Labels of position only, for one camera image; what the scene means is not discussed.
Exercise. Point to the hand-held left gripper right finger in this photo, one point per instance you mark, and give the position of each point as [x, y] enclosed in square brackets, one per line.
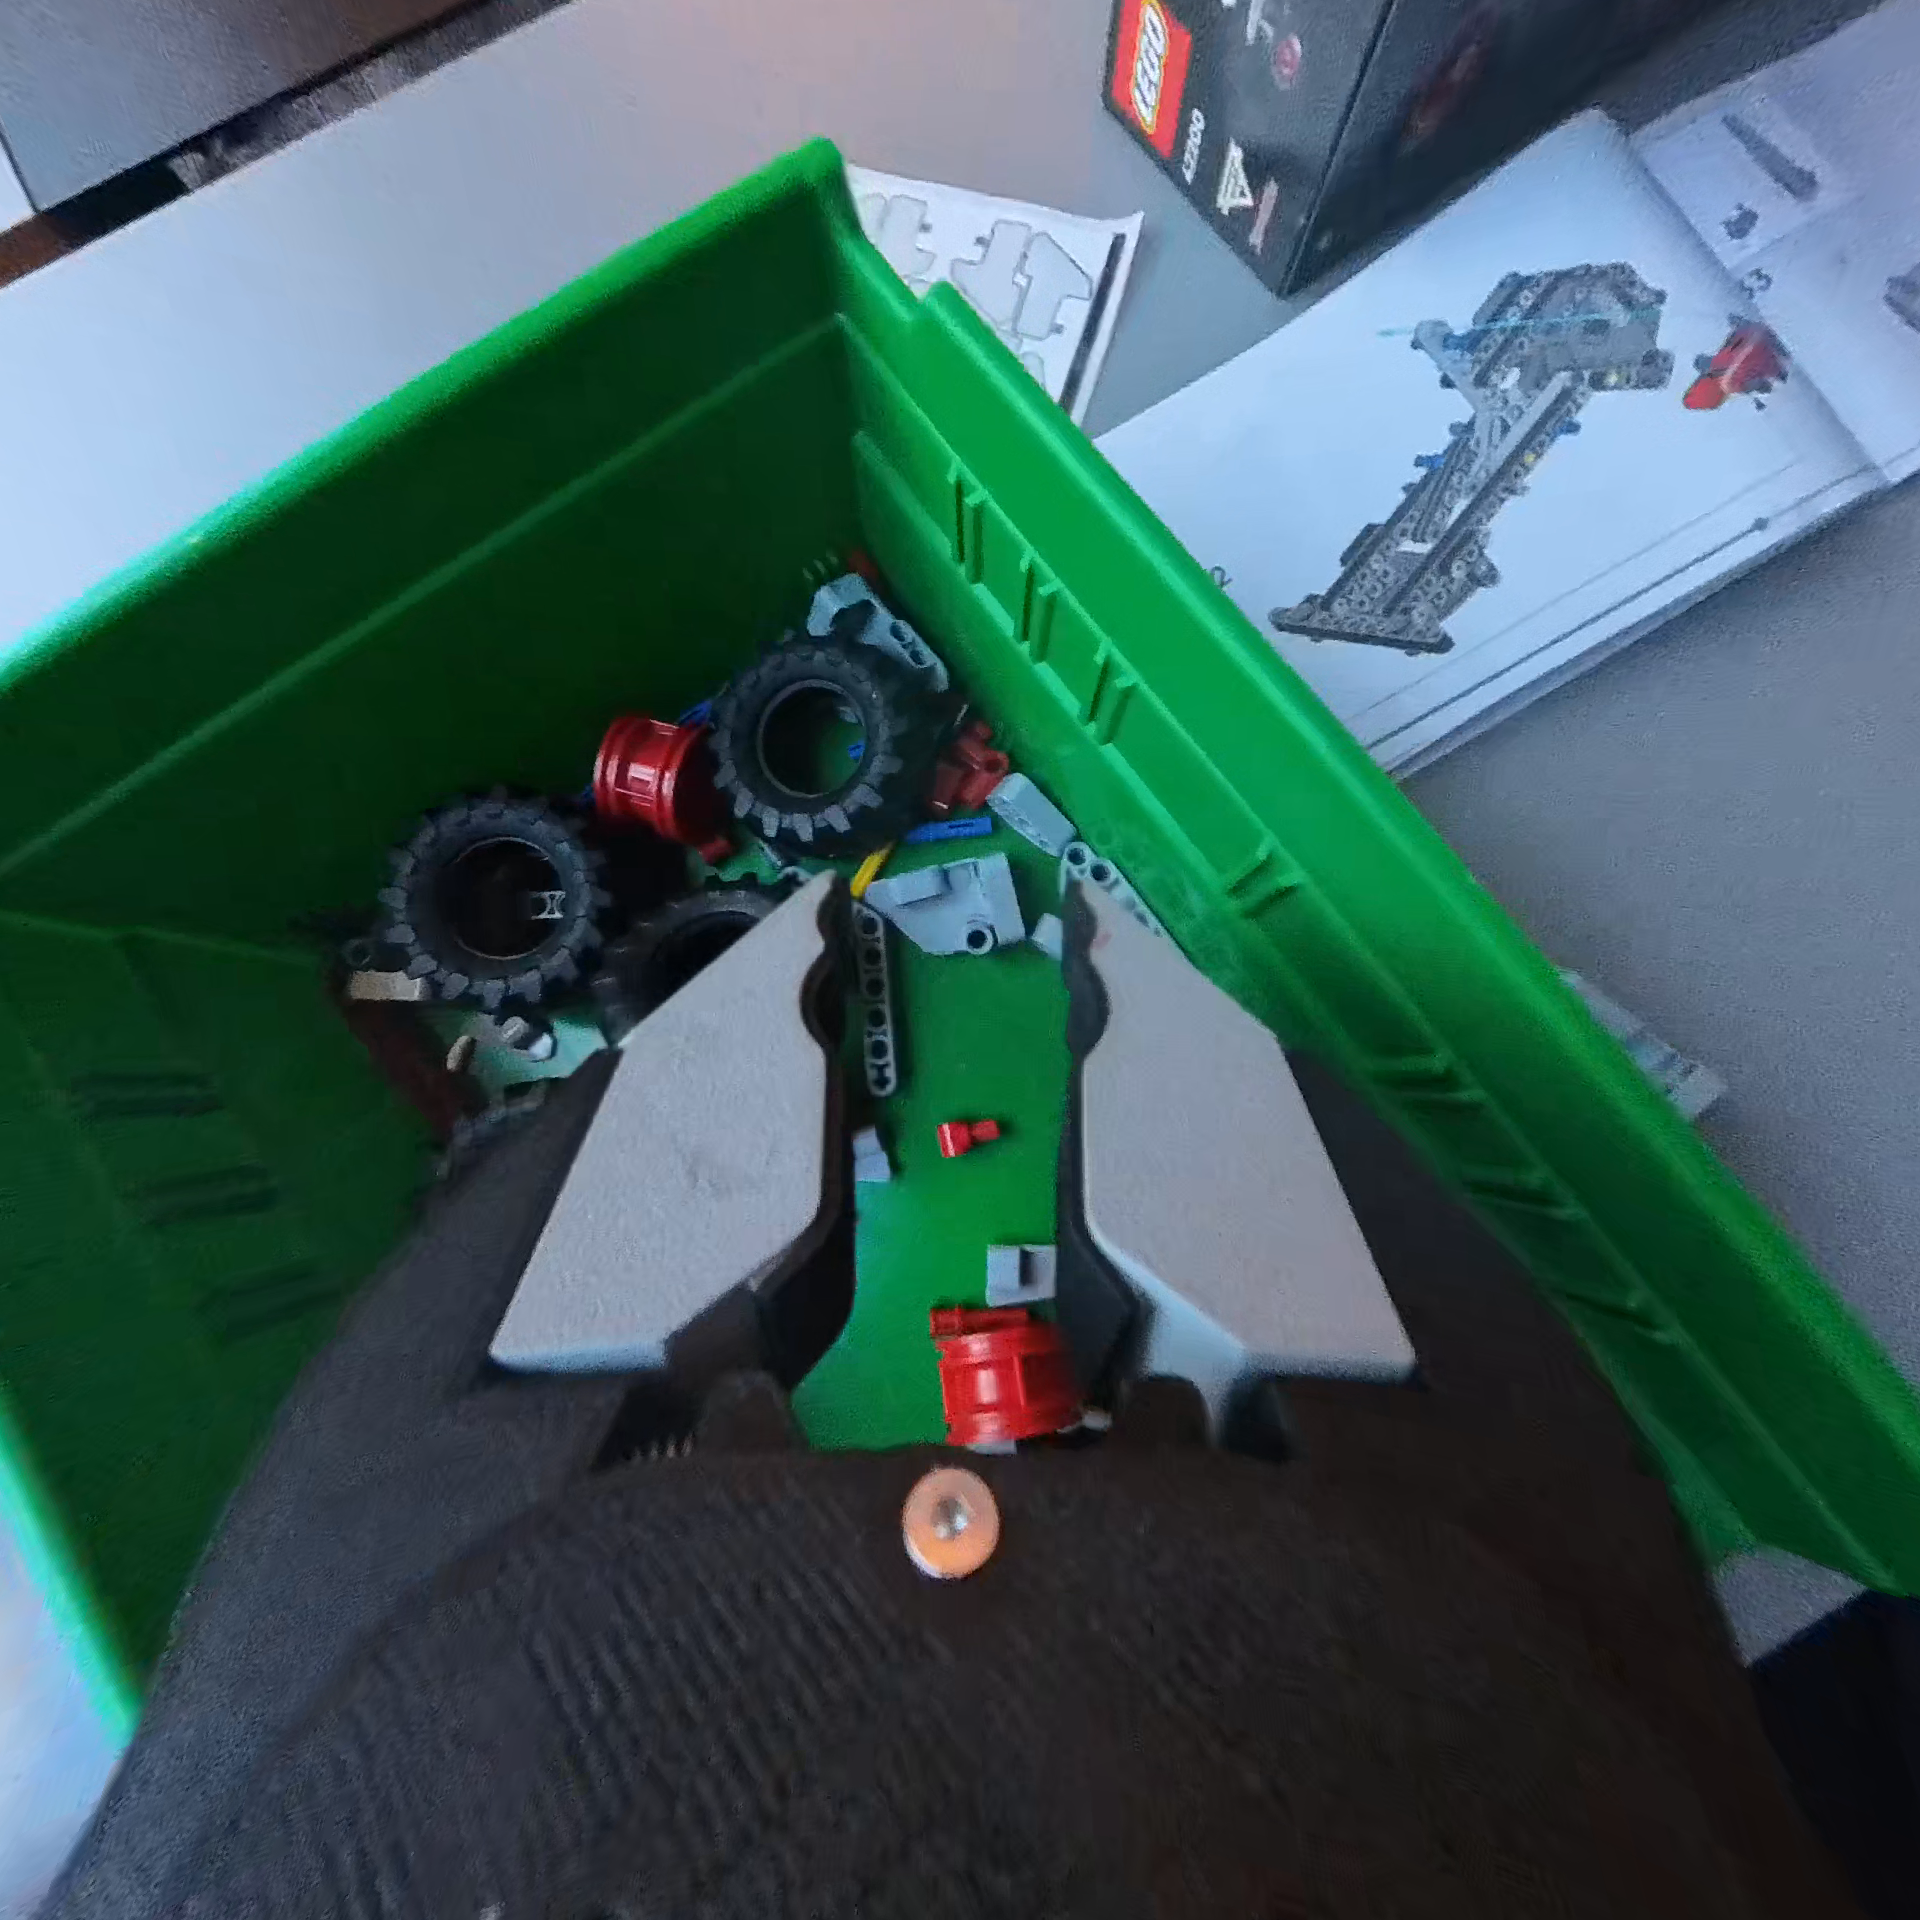
[1213, 1214]

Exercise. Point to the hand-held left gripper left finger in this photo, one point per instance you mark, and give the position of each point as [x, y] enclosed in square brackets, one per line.
[690, 1168]

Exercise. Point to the pile of small lego pieces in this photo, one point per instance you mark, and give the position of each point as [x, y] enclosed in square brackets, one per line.
[963, 908]

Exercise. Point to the green plastic bin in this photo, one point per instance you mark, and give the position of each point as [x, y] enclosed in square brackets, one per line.
[450, 523]

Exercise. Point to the black lego tyre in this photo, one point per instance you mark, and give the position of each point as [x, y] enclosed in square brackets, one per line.
[412, 916]
[742, 786]
[661, 937]

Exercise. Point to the red lego wheel hub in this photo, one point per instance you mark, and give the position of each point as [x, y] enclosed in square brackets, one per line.
[998, 1380]
[646, 774]

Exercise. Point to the lego instruction booklet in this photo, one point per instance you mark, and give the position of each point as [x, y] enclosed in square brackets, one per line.
[1348, 448]

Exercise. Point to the black lego set box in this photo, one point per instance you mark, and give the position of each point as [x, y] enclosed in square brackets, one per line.
[1319, 92]

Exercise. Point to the white sticker sheet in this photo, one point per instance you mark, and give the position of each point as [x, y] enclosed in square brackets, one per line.
[1038, 269]

